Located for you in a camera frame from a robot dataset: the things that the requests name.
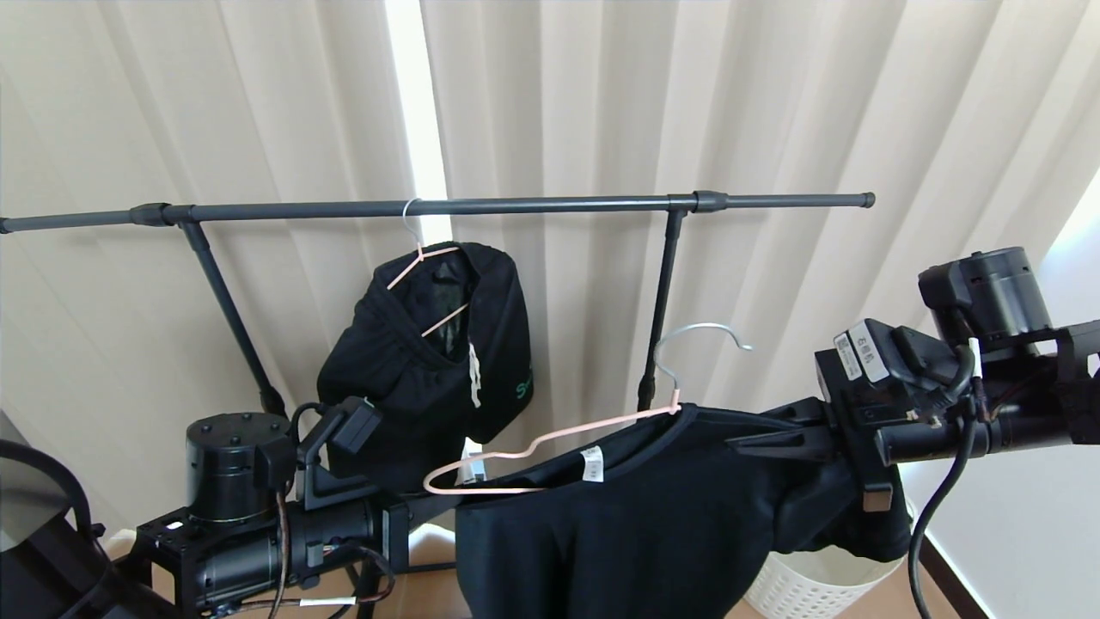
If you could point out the beige curtain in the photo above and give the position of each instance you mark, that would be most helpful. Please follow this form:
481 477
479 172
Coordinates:
601 86
215 103

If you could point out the pink clothes hanger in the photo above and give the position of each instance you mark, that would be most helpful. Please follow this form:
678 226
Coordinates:
419 249
674 402

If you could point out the black clothes rack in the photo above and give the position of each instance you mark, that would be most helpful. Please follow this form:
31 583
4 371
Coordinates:
301 209

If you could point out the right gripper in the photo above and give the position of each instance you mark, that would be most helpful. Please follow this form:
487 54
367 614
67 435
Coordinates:
945 438

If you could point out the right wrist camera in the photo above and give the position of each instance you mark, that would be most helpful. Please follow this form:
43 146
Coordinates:
894 361

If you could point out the black shorts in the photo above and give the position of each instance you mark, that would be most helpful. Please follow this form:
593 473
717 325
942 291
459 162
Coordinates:
387 387

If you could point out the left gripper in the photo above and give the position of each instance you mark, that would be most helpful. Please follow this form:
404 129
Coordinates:
326 537

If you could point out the black garment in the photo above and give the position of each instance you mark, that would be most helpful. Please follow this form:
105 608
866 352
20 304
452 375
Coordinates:
644 533

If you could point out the white laundry basket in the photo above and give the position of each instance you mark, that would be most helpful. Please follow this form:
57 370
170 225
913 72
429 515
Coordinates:
808 593

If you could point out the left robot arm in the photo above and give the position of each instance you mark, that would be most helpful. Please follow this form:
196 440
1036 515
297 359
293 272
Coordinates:
223 464

